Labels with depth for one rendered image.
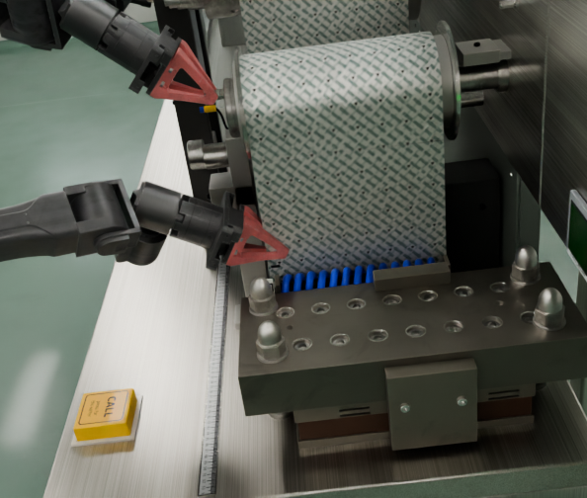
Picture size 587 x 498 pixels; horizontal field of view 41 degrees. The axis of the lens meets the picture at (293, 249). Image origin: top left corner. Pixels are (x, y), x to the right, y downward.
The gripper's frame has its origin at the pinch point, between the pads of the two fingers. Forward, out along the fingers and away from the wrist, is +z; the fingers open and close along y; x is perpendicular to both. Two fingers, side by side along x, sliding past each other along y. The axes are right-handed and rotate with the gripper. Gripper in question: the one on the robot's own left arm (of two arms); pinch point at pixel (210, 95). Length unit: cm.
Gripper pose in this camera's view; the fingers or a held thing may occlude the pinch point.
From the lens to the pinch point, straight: 103.3
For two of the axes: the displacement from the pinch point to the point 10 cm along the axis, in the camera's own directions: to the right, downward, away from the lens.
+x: 5.6, -7.2, -4.1
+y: -0.1, 4.9, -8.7
